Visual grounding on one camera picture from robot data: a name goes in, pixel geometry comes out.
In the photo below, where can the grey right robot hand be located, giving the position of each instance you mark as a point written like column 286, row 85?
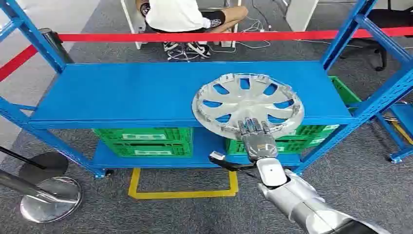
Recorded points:
column 259, row 145

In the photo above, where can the green plastic crate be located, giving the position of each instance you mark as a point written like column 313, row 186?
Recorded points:
column 290, row 147
column 145, row 142

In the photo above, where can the white desk leg panel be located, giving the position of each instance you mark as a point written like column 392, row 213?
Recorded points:
column 300, row 14

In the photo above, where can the person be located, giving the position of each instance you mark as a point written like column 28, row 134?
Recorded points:
column 177, row 14

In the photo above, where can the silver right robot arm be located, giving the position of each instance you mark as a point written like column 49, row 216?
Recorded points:
column 306, row 206

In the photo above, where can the black bracket with silver tip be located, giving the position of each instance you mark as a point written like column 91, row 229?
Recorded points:
column 230, row 165

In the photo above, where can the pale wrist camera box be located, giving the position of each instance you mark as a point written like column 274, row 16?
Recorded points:
column 271, row 172

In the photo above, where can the blue metal shelf rack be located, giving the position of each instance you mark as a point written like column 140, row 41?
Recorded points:
column 401, row 116
column 161, row 90

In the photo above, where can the red barrier belt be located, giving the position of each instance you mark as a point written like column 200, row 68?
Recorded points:
column 193, row 37
column 16, row 63

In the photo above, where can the black stanchion with dark base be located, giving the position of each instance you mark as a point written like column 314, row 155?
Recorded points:
column 45, row 163

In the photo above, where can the black office chair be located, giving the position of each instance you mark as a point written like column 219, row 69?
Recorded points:
column 380, row 45

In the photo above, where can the chrome stanchion post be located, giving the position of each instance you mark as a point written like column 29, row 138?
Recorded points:
column 56, row 45

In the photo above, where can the chrome stool base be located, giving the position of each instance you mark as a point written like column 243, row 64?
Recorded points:
column 184, row 51

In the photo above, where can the silver plastic wheel hubcap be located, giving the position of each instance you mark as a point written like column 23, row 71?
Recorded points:
column 248, row 103

